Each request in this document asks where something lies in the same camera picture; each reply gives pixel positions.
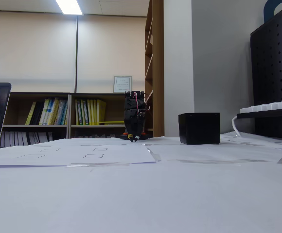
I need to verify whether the ceiling light panel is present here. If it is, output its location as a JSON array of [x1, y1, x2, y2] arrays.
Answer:
[[55, 0, 84, 16]]

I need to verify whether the black book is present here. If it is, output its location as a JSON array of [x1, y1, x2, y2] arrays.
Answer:
[[31, 101, 45, 126]]

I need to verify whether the white paper sheet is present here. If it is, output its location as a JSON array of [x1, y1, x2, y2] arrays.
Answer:
[[144, 142, 282, 163], [0, 160, 282, 233], [220, 131, 282, 152]]

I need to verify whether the white yellow book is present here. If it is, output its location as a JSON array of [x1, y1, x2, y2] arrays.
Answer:
[[38, 99, 50, 126]]

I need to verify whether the blue curved panel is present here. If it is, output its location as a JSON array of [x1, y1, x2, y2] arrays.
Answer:
[[263, 0, 282, 24]]

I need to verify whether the framed certificate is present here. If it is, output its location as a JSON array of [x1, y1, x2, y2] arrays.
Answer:
[[113, 75, 133, 94]]

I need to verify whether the yellow blue book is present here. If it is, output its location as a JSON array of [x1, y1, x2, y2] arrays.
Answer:
[[46, 98, 59, 126]]

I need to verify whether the black pegboard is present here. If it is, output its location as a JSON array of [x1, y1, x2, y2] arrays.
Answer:
[[249, 14, 282, 141]]

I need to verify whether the white power strip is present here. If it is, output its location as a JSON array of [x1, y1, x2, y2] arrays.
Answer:
[[239, 99, 282, 114]]

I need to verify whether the dark vertical wall strip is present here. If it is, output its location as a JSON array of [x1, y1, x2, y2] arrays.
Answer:
[[74, 14, 80, 93]]

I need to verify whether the tall wooden bookcase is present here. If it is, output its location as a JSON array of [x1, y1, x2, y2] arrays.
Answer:
[[144, 0, 165, 138]]

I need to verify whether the black plastic box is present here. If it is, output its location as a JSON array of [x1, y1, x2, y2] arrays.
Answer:
[[178, 112, 221, 146]]

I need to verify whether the yellow leaning book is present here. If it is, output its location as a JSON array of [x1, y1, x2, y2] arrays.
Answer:
[[25, 101, 37, 126]]

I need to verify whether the white power strip cable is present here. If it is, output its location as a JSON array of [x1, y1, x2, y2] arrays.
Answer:
[[231, 116, 244, 138]]

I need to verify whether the paper sheet with drawn squares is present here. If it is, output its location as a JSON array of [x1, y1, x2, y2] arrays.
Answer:
[[0, 144, 157, 168]]

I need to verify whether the black shelf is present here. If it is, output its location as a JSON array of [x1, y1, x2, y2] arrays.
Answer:
[[236, 108, 282, 119]]

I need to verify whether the low wooden bookcase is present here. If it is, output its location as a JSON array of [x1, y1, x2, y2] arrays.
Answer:
[[1, 91, 71, 147], [69, 92, 132, 139]]

